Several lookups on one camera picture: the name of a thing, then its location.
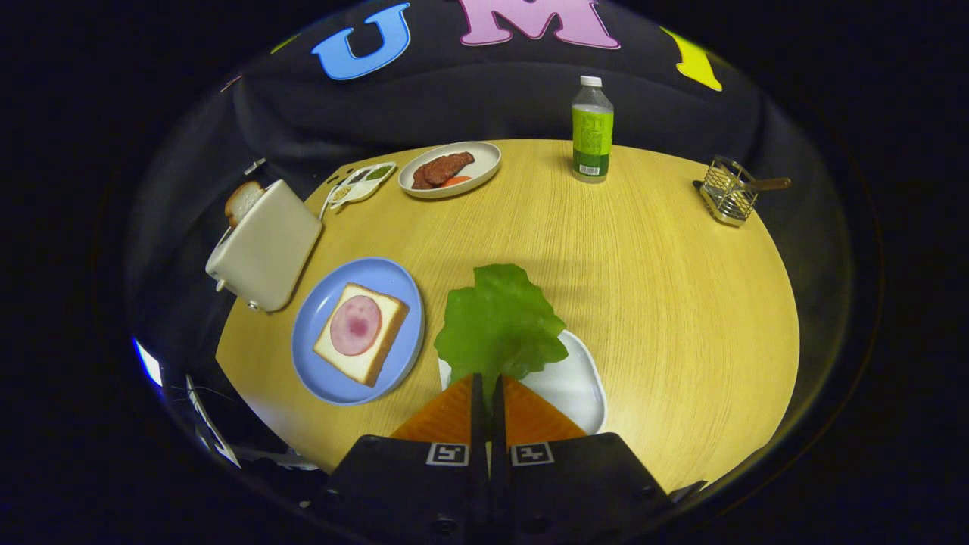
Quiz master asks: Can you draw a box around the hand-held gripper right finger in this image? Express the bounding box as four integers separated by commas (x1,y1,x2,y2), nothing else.
491,375,675,545

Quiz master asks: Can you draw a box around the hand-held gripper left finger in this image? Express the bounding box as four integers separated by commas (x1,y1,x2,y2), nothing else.
322,373,489,545

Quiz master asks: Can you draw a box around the green lettuce leaf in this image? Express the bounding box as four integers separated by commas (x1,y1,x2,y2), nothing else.
434,263,569,398

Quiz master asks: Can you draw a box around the toasted bread slice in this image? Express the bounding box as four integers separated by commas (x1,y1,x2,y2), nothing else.
224,181,265,229

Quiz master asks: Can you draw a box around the white square plate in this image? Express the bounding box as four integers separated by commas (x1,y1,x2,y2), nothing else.
439,330,608,436

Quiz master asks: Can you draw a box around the blue round plate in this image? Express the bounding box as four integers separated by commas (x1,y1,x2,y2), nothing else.
291,257,425,406

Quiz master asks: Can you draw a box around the square white bread slice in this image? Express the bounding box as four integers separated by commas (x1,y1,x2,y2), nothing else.
313,282,410,388

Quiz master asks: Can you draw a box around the pink ham slice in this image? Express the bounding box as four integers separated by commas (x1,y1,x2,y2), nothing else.
330,295,382,357

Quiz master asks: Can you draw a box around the white toaster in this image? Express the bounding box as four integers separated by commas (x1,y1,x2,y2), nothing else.
205,179,324,313

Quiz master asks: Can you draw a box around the white divided dish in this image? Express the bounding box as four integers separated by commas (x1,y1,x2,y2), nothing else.
329,161,397,210

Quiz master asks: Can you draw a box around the white round plate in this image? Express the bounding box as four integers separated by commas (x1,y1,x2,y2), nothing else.
398,142,502,200

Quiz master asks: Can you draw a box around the green label plastic bottle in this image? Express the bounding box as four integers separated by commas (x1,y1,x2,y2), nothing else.
572,76,615,184

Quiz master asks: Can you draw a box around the black backdrop cloth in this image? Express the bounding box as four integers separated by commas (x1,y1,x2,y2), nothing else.
125,0,860,394

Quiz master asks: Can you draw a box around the white toaster cord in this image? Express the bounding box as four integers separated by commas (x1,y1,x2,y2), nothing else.
319,176,351,223

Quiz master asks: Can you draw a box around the metal wire basket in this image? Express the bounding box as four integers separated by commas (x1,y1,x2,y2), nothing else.
698,156,759,228

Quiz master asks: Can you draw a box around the wooden handled utensil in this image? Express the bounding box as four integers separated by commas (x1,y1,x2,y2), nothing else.
731,176,793,194

